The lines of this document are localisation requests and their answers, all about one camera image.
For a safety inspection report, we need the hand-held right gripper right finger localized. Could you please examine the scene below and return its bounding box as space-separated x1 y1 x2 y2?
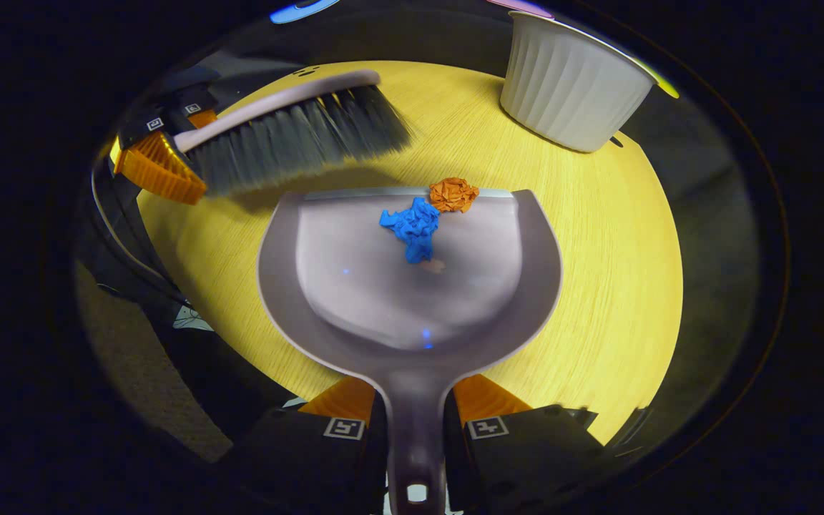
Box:
443 373 602 515

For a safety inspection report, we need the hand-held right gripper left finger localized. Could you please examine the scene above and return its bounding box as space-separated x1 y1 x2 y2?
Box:
237 376 389 515

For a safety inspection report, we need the small pink broom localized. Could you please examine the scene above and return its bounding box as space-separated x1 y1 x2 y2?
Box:
172 69 413 197

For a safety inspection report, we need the pink dustpan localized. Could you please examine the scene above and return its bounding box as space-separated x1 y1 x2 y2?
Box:
257 187 564 515

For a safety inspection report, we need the blue paper ball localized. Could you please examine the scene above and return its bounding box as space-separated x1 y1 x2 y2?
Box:
379 197 441 264

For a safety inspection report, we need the orange paper ball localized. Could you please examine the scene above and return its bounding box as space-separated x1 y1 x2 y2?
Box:
429 177 480 214

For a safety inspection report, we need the white ribbed garbage bin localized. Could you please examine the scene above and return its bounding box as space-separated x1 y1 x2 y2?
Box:
500 11 660 154

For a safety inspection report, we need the grey cable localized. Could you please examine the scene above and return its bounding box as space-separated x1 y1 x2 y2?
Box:
92 165 184 287

